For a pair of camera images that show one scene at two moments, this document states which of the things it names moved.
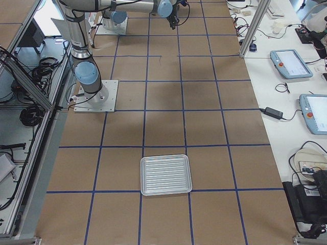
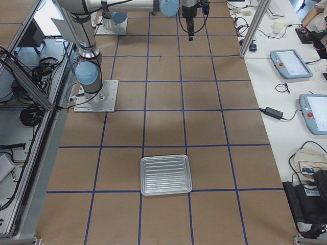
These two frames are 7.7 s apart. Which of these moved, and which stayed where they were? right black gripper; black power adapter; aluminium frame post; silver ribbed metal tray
Moved: right black gripper
Stayed: silver ribbed metal tray; black power adapter; aluminium frame post
